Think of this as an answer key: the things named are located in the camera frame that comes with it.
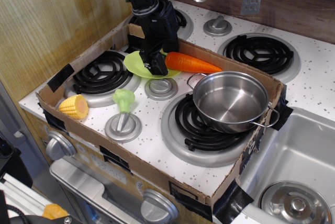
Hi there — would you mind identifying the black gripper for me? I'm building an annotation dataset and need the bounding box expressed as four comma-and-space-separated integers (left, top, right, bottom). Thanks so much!
138, 0, 179, 76

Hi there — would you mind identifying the orange toy carrot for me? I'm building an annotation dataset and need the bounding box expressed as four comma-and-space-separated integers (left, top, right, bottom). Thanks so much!
165, 52, 222, 73

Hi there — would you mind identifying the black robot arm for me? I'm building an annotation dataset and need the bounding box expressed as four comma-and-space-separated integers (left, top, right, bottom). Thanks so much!
126, 0, 179, 76

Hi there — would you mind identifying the light green plastic plate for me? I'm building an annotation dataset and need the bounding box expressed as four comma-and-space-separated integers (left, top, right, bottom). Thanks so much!
124, 51, 181, 79

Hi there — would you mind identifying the silver stovetop knob middle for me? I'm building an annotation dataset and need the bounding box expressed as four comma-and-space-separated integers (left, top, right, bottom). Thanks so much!
144, 78, 178, 101

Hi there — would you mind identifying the silver stovetop knob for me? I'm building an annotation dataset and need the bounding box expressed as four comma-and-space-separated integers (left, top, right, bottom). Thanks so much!
105, 113, 142, 143
144, 78, 178, 101
203, 15, 232, 37

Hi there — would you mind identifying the front left black burner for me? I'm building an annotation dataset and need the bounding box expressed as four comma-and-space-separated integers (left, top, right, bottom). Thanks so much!
72, 51, 133, 95

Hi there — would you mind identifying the green toy broccoli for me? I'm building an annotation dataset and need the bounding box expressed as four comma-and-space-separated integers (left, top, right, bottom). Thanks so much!
112, 89, 135, 114

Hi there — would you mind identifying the silver stovetop knob front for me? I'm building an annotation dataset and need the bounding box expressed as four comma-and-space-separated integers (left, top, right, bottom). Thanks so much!
105, 113, 142, 143

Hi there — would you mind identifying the silver stovetop knob back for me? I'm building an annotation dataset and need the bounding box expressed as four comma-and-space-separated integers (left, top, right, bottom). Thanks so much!
203, 15, 232, 37

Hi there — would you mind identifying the stainless steel pot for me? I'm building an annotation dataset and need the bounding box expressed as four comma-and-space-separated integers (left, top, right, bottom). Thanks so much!
187, 71, 280, 133

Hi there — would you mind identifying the front right black burner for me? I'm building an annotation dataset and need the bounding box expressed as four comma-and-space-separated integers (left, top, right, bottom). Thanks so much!
174, 94, 248, 151

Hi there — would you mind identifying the yellow toy corn cob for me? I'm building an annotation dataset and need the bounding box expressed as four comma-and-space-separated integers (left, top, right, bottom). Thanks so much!
58, 94, 88, 119

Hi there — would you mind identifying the back right black burner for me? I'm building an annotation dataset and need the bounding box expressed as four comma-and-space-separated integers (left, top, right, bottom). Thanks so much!
222, 35, 294, 74

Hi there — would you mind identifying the brown cardboard fence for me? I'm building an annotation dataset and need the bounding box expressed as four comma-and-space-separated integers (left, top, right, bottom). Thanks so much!
36, 23, 294, 222

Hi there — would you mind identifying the silver oven knob left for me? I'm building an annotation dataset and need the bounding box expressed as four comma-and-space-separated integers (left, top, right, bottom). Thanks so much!
46, 130, 76, 161

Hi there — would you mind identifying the silver oven knob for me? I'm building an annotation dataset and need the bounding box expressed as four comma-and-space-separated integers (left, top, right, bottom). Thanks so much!
140, 189, 179, 224
46, 130, 76, 161

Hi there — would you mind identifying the silver oven knob right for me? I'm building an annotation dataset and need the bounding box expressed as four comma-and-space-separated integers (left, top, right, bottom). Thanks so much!
140, 189, 179, 224

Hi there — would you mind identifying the stainless steel sink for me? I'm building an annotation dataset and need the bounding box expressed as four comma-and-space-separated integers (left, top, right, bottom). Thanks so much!
213, 107, 335, 224

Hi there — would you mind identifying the steel pot lid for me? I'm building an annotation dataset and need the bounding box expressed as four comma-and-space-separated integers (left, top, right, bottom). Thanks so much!
259, 181, 333, 223

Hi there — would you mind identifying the silver oven door handle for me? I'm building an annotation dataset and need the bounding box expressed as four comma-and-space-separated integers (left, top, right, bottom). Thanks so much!
50, 159, 138, 223

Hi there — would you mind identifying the black cable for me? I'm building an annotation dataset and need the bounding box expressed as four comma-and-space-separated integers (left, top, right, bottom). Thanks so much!
6, 204, 27, 224

